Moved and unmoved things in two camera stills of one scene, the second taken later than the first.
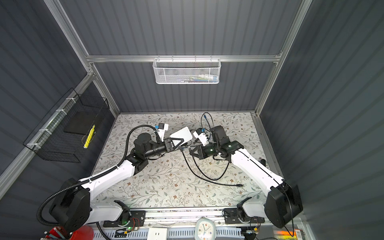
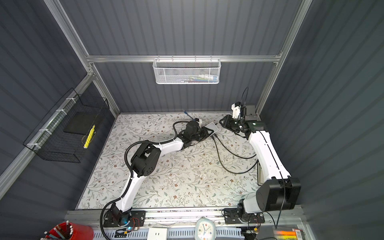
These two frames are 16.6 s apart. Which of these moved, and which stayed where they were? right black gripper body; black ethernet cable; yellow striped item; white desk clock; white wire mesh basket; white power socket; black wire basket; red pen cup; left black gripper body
Moved: right black gripper body; black ethernet cable; left black gripper body
Stayed: white power socket; black wire basket; yellow striped item; red pen cup; white wire mesh basket; white desk clock
